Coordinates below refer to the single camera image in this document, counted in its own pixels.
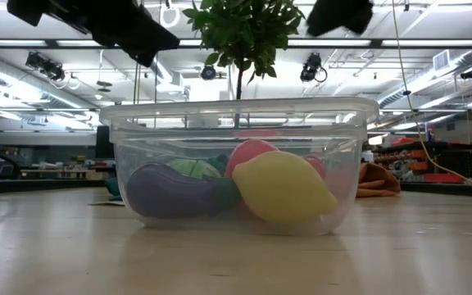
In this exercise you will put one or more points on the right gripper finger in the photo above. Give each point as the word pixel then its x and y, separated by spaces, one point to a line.
pixel 357 16
pixel 322 16

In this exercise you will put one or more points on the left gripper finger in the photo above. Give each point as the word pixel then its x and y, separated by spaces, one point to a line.
pixel 146 41

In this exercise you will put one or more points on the light green toy cabbage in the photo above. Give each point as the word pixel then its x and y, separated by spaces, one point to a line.
pixel 193 168

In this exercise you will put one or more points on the green toy bell pepper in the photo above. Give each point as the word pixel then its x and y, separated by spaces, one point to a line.
pixel 219 164

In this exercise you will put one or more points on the dark green cloth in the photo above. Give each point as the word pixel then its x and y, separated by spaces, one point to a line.
pixel 113 188

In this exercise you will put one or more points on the purple toy eggplant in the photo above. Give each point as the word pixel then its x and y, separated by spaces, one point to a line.
pixel 166 192

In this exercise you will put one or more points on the yellow toy lemon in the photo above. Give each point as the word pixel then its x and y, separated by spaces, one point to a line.
pixel 285 188

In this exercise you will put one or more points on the clear plastic tupperware container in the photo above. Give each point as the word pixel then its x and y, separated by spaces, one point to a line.
pixel 137 221

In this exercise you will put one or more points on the potted tree in black pot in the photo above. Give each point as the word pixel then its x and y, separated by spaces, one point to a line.
pixel 244 24

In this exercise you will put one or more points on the white ceiling vent grille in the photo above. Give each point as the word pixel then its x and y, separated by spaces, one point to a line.
pixel 441 60

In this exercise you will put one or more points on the black monitor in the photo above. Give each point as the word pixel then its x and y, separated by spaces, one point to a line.
pixel 103 143

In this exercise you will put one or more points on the small black ceiling fixture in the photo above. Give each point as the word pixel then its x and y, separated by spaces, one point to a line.
pixel 470 73

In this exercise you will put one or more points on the cluttered wooden workbench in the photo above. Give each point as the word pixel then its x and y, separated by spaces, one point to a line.
pixel 64 174

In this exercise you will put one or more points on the shelf with red bins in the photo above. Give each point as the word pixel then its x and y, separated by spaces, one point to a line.
pixel 416 166

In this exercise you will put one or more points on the orange cloth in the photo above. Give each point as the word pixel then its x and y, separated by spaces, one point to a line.
pixel 377 182

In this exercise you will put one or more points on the black ceiling camera cluster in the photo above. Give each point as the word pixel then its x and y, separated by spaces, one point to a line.
pixel 45 65

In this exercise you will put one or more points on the round black ceiling camera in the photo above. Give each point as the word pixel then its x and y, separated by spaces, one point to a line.
pixel 208 73

